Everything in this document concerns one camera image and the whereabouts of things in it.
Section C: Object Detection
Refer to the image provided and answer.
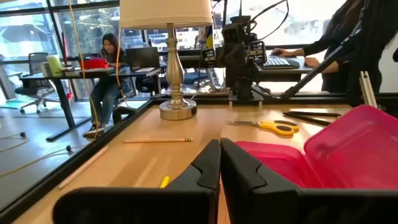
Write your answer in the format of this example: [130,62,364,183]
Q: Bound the black laptop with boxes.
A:
[124,46,162,73]

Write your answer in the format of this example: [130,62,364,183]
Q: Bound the red storage box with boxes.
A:
[79,58,110,70]

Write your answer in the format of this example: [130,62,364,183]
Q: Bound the pale pink pencil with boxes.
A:
[58,145,109,190]

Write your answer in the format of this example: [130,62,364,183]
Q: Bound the person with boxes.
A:
[81,32,131,140]
[270,0,398,106]

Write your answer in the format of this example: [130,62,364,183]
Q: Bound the dark grey keyboard desk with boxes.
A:
[257,65,313,84]

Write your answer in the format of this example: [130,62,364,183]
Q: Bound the yellow-handled scissors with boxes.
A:
[226,119,300,137]

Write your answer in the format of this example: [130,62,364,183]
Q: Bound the black aluminium table frame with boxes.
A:
[0,17,398,224]

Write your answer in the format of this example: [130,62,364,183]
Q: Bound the natural wooden pencil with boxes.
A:
[123,137,194,144]

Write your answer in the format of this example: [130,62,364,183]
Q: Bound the yellow floor cable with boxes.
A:
[0,131,30,154]
[0,144,91,179]

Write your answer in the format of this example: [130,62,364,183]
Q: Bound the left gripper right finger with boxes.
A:
[220,138,398,224]

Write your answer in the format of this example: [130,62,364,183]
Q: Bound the light green cup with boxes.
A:
[46,54,64,77]

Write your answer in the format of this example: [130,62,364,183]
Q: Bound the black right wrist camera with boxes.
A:
[222,23,247,44]

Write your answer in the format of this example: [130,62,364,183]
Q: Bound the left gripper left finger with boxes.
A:
[52,139,222,224]

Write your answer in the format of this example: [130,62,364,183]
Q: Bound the white-shade silver table lamp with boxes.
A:
[119,0,214,121]

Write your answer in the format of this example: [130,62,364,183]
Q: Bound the yellow hanging cable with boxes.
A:
[114,27,129,108]
[67,0,101,139]

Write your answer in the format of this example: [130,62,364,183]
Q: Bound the pink translucent supply box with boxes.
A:
[234,105,398,190]

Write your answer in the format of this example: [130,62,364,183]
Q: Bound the black pen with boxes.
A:
[282,112,332,127]
[287,110,341,119]

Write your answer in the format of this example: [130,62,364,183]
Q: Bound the grey office chair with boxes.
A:
[14,52,62,115]

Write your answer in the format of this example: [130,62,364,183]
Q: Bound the black office desk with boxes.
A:
[18,66,163,142]

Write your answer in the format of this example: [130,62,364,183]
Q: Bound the silver aluminium bracket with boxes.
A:
[358,70,379,109]

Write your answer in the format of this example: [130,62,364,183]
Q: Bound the black computer keyboard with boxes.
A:
[260,55,302,70]

